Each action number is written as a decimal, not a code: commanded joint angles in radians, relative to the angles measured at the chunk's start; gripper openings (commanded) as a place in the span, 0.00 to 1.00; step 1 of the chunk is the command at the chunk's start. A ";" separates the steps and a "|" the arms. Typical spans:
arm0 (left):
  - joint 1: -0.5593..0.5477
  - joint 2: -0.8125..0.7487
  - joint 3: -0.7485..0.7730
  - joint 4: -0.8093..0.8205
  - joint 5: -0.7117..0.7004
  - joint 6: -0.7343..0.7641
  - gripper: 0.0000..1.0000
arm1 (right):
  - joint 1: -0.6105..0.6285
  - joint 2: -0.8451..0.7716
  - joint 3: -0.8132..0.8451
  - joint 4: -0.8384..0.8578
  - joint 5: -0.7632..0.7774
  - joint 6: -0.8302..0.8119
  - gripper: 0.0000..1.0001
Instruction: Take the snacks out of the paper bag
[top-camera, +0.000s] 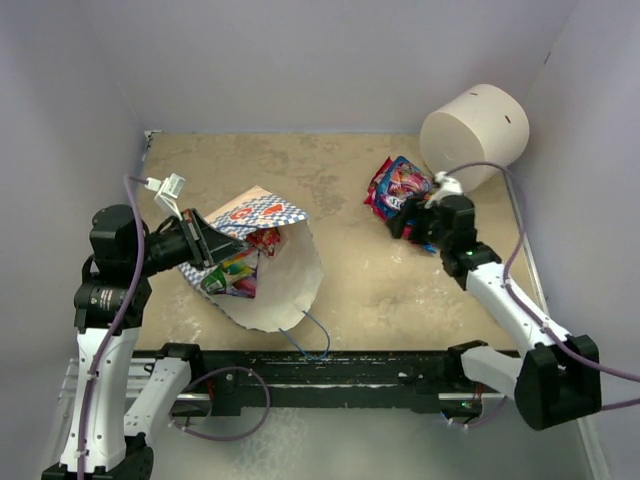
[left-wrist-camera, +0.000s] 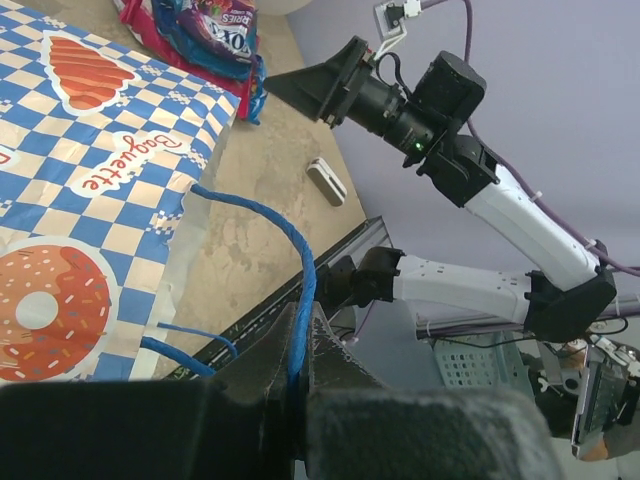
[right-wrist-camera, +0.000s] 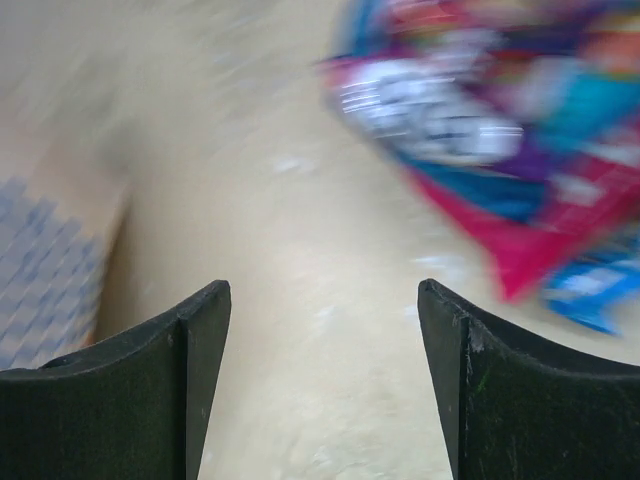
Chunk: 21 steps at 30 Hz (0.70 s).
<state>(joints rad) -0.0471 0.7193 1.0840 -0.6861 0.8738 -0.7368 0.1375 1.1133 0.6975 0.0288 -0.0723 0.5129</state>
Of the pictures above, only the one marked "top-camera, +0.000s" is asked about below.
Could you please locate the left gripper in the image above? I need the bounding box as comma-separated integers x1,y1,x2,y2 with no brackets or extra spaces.
132,206,249,275

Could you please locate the blue fruit sweets bag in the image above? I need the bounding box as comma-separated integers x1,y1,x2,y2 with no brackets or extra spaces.
372,155,435,221

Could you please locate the red snack packet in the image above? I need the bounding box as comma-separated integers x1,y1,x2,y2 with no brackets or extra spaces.
246,227,281,258

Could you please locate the purple Fox's sweets bag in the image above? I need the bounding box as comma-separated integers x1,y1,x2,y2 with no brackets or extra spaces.
372,192,421,221

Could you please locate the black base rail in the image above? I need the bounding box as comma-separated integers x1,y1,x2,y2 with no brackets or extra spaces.
164,349,504,419

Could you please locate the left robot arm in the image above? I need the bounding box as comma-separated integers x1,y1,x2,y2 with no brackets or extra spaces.
42,204,246,479

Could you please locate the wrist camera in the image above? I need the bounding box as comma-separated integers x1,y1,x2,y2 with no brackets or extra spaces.
145,173,185,218
424,171,464,209

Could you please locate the green snack packet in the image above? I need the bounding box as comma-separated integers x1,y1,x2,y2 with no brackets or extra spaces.
199,266,227,295

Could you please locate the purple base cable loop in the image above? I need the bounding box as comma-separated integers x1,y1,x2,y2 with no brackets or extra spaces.
167,365,271,442

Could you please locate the pink REAL crisps bag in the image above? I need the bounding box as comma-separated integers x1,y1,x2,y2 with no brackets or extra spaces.
363,155,441,256

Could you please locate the orange snack packet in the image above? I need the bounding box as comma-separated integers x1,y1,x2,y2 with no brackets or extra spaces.
219,249,260,299

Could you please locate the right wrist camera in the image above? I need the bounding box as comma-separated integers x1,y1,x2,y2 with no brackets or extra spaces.
424,171,464,209

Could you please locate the cream cylinder container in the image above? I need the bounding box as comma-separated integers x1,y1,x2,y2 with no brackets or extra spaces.
419,84,530,192

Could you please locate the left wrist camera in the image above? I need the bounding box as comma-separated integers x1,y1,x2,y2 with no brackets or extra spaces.
145,173,185,218

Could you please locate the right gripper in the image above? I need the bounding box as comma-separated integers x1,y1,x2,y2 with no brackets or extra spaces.
386,195,451,251

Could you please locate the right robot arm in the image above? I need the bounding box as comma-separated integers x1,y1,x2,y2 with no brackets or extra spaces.
386,195,602,431

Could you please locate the blue checkered paper bag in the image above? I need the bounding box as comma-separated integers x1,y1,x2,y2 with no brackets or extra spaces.
179,186,329,361

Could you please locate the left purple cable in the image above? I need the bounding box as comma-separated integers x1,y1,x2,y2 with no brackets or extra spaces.
74,173,151,480

